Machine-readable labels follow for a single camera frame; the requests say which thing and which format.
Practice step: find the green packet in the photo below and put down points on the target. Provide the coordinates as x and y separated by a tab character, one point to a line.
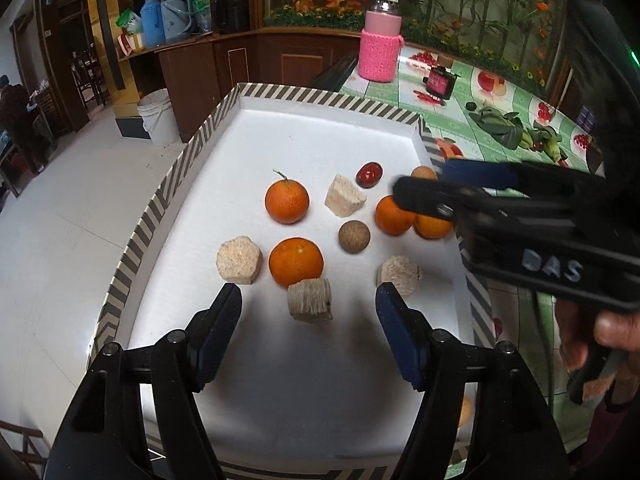
202	12
128	21

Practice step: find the green leaves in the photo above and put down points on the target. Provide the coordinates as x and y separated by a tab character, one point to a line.
500	125

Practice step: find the grey-blue thermos jug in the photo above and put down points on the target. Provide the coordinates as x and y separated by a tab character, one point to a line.
176	20

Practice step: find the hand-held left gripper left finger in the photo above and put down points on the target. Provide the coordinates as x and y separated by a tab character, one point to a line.
220	340

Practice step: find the brown round fruit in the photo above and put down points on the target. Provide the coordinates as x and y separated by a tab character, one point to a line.
354	236

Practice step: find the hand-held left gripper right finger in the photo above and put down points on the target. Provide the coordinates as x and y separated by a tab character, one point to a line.
400	340

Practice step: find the tan round fruit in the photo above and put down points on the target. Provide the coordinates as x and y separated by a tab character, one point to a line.
424	173

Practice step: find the small pink black device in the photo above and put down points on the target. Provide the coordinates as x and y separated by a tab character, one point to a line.
441	82

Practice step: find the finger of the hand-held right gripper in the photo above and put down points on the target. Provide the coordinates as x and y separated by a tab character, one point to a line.
480	174
425	195

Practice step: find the green fruit-print tablecloth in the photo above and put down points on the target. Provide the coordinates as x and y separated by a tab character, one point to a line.
465	127

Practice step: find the white tray with striped rim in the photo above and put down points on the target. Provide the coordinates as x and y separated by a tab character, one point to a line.
300	385

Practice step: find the blue thermos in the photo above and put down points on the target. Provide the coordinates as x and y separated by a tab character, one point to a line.
151	22

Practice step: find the person's right hand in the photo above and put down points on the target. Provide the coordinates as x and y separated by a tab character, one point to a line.
617	330

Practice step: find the red jujube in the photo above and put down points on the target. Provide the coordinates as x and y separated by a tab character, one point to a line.
369	174

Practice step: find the pink bottle with knitted sleeve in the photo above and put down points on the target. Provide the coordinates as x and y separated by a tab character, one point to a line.
380	40

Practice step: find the artificial flower display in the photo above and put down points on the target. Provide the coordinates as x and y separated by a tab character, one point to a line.
450	0

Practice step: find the white plastic bucket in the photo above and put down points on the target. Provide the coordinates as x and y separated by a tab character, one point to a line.
157	117

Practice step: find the dark wooden chair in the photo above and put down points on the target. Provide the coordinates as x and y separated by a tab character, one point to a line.
90	72

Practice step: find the red and white box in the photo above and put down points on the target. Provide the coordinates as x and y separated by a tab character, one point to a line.
125	45

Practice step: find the orange with stem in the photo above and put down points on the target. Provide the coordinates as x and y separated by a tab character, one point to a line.
286	202

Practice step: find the wooden counter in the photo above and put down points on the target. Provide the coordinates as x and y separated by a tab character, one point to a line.
260	60

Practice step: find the beige puffed grain cake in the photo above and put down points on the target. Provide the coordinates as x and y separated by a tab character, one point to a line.
310	300
345	196
400	275
239	260

